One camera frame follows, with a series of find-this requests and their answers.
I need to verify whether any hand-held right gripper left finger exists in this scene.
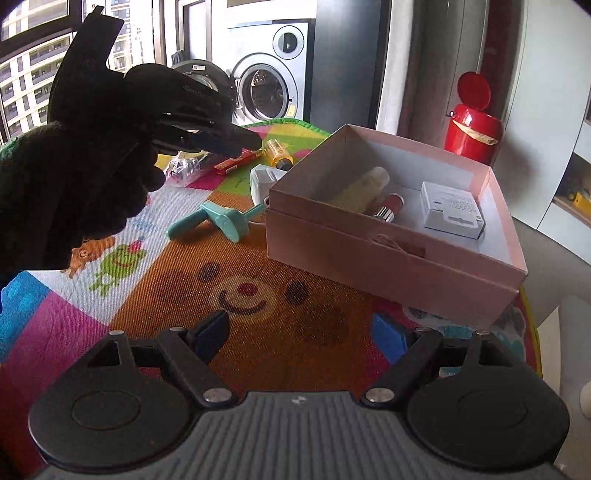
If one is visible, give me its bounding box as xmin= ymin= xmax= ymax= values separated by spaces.
xmin=85 ymin=309 xmax=241 ymax=409

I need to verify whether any red lipstick tube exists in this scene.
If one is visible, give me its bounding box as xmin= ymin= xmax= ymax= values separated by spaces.
xmin=369 ymin=193 xmax=406 ymax=220

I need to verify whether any white plastic container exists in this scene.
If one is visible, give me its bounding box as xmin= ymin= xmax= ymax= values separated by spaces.
xmin=250 ymin=165 xmax=288 ymax=207

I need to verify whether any teal plastic tool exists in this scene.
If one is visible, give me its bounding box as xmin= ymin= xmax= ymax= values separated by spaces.
xmin=167 ymin=205 xmax=267 ymax=244

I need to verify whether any colourful cartoon play mat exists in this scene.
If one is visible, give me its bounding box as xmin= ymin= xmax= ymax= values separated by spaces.
xmin=0 ymin=119 xmax=542 ymax=398

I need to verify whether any pale yellow bottle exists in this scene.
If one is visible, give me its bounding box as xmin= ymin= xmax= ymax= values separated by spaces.
xmin=329 ymin=166 xmax=391 ymax=216

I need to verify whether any red pedal bin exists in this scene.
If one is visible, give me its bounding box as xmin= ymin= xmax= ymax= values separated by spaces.
xmin=444 ymin=71 xmax=504 ymax=165

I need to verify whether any clear bag with black item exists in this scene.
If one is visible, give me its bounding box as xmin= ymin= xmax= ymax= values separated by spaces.
xmin=163 ymin=154 xmax=214 ymax=188

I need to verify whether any person's left hand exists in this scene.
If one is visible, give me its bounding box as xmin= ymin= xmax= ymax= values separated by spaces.
xmin=0 ymin=121 xmax=165 ymax=274

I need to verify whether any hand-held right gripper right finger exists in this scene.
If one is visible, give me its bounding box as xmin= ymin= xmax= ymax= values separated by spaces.
xmin=361 ymin=314 xmax=528 ymax=409

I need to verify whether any red orange packet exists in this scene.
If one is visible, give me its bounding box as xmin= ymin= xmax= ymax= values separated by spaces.
xmin=213 ymin=150 xmax=264 ymax=175

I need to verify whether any pink cardboard box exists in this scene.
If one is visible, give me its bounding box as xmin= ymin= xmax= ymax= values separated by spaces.
xmin=265 ymin=124 xmax=528 ymax=329

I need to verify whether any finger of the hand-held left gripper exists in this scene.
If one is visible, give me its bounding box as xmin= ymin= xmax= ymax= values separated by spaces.
xmin=152 ymin=115 xmax=262 ymax=156

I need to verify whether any silver stacked dryer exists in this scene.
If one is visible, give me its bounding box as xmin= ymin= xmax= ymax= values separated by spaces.
xmin=225 ymin=18 xmax=317 ymax=70

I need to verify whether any amber small bottle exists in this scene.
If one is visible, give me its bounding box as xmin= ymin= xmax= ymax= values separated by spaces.
xmin=264 ymin=138 xmax=297 ymax=169

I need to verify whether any silver front-load washing machine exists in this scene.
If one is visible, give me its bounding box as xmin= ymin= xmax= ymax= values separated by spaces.
xmin=228 ymin=52 xmax=309 ymax=126

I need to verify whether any white flat packet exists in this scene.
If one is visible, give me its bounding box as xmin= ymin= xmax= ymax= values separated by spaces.
xmin=420 ymin=181 xmax=486 ymax=240

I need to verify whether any white cabinet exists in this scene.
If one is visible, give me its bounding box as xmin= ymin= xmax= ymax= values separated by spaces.
xmin=505 ymin=0 xmax=591 ymax=266

